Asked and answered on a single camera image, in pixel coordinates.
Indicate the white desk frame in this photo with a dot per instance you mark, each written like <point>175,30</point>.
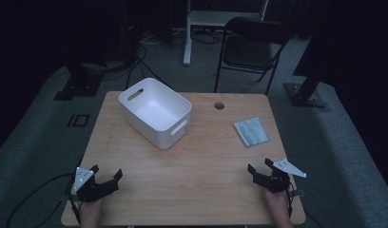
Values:
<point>211,18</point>

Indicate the black folding chair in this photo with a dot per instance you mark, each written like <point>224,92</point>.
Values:
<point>250,50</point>

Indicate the light blue cloth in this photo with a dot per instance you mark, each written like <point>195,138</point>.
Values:
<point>252,132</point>

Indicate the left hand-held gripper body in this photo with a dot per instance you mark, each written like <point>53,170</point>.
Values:
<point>87,190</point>

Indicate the black stand base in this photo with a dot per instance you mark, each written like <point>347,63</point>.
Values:
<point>304,95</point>
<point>79,85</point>

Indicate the grey tape piece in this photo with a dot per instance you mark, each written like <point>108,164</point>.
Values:
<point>66,199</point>
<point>298,192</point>

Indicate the person's left hand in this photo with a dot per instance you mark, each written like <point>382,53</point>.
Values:
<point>91,213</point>

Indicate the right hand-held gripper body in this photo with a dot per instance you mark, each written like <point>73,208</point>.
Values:
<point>274,182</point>

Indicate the white plastic bin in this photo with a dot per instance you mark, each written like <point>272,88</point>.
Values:
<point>155,110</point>

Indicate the person's right hand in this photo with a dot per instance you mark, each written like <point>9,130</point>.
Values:
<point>277,207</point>

